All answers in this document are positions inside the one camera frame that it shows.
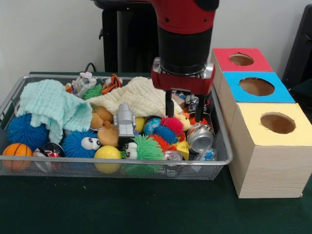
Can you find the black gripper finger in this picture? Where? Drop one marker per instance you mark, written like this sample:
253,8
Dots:
199,108
169,103

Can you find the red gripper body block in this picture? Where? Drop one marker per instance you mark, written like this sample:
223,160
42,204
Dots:
183,84

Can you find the cream waffle cloth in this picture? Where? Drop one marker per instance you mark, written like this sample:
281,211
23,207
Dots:
136,97

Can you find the light blue waffle cloth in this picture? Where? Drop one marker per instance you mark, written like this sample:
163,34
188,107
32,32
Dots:
48,105

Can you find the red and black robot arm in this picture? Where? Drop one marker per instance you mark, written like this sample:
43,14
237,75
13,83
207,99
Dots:
185,24

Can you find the shallow clear mesh bin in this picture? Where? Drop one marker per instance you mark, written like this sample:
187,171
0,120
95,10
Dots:
73,168

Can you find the pink spiky ball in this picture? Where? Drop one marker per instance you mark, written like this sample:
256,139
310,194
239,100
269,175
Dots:
171,124

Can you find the crushed silver soda can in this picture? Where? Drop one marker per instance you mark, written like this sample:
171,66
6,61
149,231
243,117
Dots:
200,137

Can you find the grey metal toy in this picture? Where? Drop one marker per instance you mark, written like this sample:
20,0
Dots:
125,122

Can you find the large green spiky ball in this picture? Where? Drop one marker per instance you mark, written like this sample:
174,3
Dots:
144,148

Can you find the yellow ball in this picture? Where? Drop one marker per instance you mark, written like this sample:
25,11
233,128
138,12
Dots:
107,156

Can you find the blue spiky ball with eyes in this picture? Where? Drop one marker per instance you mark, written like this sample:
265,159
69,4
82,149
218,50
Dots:
80,142

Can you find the green cloth side table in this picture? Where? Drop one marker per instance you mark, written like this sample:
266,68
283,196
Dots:
306,92

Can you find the dark green table cloth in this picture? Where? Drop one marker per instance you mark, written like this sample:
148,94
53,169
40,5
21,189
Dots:
146,209

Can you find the black flat panel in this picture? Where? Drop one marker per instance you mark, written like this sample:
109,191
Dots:
300,48

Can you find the orange basketball toy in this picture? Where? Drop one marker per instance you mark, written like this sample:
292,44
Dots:
17,154

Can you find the black pedestal stand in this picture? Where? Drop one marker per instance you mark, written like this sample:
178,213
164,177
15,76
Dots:
126,44

